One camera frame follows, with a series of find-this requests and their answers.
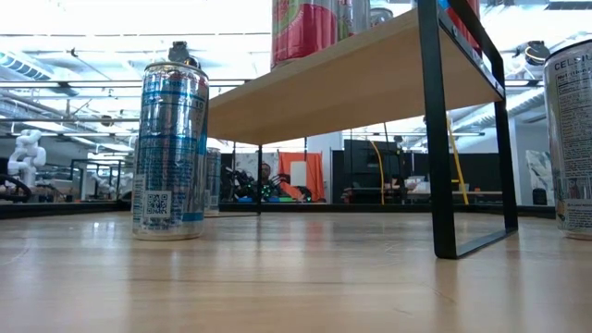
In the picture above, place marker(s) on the person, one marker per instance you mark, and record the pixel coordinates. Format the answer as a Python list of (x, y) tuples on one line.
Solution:
[(267, 171)]

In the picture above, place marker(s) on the black ceiling camera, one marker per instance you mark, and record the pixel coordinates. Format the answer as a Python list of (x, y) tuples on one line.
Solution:
[(178, 50)]

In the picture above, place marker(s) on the striped ceiling duct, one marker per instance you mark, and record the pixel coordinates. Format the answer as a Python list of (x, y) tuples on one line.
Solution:
[(23, 67)]

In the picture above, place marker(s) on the black round ceiling fixture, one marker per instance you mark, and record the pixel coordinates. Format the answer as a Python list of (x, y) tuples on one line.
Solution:
[(537, 53)]

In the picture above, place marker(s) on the black cabinet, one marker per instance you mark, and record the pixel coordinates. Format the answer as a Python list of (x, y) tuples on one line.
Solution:
[(361, 166)]

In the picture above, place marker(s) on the white wrapped object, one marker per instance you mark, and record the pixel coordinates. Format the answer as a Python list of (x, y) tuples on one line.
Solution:
[(538, 166)]

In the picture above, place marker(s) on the wooden shelf with black legs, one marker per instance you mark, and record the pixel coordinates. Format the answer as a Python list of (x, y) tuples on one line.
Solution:
[(370, 83)]

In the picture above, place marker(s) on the black partition wall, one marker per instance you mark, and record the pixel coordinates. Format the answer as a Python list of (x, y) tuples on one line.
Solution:
[(481, 171)]

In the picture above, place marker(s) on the wooden desk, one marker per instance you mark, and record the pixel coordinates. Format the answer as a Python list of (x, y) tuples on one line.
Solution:
[(481, 192)]

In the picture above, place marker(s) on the orange cloth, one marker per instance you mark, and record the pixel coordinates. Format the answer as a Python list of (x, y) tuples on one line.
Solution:
[(316, 176)]

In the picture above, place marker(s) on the white paper sheet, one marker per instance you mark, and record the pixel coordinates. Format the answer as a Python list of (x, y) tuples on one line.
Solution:
[(298, 173)]

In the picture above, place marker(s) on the silver blue slim can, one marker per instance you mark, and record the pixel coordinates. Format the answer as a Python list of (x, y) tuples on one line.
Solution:
[(168, 152), (213, 180)]

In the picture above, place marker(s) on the white Celsius slim can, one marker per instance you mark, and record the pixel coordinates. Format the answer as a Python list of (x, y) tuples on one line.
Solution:
[(571, 139)]

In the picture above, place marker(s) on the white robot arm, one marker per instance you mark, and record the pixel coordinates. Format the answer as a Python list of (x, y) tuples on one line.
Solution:
[(28, 155), (99, 178)]

